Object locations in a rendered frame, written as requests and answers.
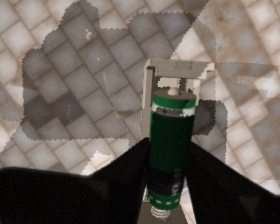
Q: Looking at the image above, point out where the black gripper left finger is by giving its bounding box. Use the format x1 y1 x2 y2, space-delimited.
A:
0 137 151 224

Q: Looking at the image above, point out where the dark green battery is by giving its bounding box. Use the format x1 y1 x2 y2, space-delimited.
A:
146 87 197 211

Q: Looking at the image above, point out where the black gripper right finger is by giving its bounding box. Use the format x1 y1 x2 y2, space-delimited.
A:
186 141 280 224

